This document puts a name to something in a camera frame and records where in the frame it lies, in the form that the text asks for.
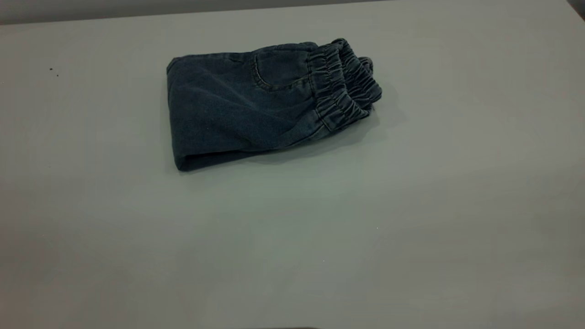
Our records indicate blue denim shorts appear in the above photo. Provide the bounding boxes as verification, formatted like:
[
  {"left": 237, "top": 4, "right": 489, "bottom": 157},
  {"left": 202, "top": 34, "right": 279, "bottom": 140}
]
[{"left": 166, "top": 38, "right": 383, "bottom": 173}]

